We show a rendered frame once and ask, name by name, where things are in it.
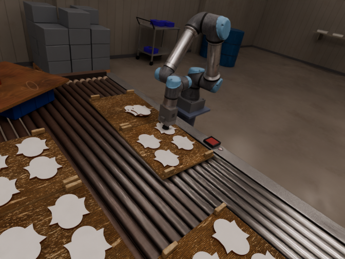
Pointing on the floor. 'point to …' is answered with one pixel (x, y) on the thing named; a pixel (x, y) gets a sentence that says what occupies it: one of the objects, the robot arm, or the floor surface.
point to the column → (190, 118)
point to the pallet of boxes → (66, 38)
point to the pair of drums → (226, 48)
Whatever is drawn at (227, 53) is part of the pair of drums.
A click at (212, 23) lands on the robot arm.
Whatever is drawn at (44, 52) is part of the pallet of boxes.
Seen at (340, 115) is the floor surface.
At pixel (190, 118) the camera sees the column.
